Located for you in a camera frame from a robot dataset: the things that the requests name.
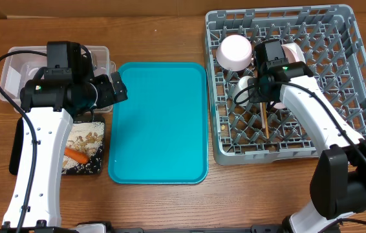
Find small white round cup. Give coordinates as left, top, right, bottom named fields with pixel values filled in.
left=231, top=76, right=255, bottom=102

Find wooden chopstick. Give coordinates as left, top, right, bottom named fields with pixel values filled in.
left=263, top=102, right=269, bottom=140

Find small white bowl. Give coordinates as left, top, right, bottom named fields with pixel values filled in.
left=281, top=43, right=306, bottom=63

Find white bowl with food scraps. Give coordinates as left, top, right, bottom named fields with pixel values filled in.
left=216, top=35, right=252, bottom=71

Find orange carrot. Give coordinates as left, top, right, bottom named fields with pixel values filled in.
left=64, top=148, right=89, bottom=164

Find large white plate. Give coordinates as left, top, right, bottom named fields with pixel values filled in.
left=271, top=102, right=286, bottom=109

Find white plastic fork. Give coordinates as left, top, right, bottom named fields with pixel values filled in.
left=259, top=103, right=266, bottom=129

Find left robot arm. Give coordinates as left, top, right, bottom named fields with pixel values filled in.
left=0, top=41, right=127, bottom=232

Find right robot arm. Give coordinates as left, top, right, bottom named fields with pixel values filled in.
left=248, top=39, right=366, bottom=232

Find spilled rice and peanuts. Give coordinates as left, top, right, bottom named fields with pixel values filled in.
left=62, top=121, right=105, bottom=175

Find teal plastic tray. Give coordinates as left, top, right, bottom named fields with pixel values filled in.
left=107, top=62, right=208, bottom=184

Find black plastic tray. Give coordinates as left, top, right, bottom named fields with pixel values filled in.
left=8, top=114, right=106, bottom=176

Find grey dish rack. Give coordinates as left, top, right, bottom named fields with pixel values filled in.
left=205, top=5, right=366, bottom=165

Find clear plastic bin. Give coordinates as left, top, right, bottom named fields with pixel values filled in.
left=0, top=45, right=116, bottom=105

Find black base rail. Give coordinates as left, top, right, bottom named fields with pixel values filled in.
left=72, top=220, right=287, bottom=233

